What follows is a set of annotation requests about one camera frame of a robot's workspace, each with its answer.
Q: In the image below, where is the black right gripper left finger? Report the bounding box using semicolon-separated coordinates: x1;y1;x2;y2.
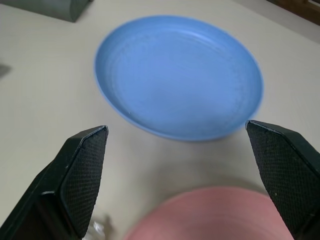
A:
0;125;109;240

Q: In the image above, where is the dark grey box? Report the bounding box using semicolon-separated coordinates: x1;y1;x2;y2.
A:
23;0;94;23

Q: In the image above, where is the clear crinkled plastic wrapper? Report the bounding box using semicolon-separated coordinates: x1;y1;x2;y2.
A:
86;214;113;240

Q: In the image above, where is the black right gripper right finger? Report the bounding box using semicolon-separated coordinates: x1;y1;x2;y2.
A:
245;119;320;240

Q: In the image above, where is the pink round bowl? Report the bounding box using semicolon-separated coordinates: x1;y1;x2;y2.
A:
121;185;295;240

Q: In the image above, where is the blue round plate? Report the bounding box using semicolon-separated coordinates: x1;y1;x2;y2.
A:
93;15;265;143

